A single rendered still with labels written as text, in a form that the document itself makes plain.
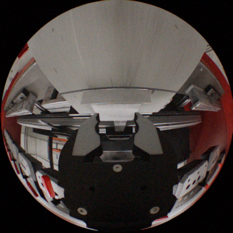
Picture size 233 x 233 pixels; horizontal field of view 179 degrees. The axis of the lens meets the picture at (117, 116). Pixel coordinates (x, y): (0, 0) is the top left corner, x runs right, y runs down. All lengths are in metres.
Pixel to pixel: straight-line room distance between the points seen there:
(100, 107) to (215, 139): 0.92
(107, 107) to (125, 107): 0.03
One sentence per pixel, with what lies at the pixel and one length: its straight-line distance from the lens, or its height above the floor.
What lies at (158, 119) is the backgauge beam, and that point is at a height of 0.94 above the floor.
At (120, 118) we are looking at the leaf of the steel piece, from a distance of 0.21.
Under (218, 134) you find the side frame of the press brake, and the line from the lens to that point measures 0.90.
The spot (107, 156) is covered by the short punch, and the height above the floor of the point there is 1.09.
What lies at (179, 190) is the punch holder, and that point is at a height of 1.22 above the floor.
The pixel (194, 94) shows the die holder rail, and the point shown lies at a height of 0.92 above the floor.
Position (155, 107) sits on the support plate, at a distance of 0.17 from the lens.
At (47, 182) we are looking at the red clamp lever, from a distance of 0.20.
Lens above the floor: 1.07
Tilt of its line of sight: 20 degrees down
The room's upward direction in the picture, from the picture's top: 179 degrees clockwise
